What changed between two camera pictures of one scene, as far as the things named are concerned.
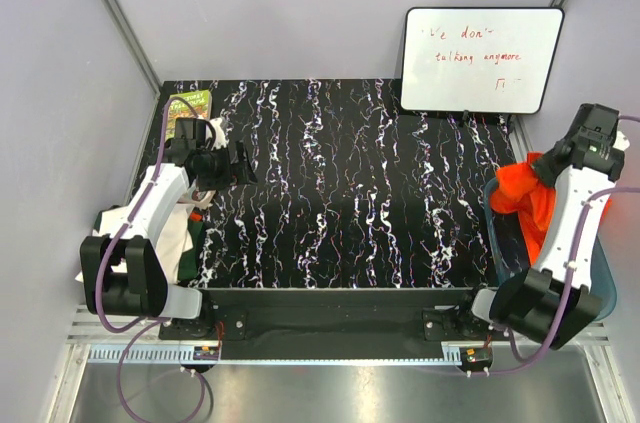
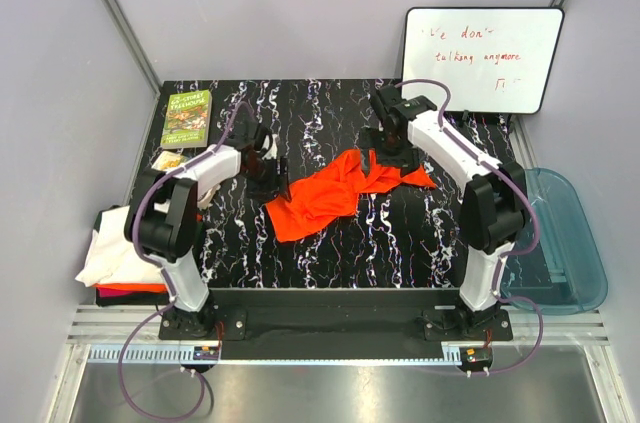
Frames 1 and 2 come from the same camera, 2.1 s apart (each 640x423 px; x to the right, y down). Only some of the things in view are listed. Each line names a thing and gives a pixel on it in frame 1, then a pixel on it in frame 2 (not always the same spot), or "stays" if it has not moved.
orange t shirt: (523, 189) -> (328, 196)
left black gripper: (235, 173) -> (271, 187)
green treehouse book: (200, 100) stays
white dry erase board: (478, 60) stays
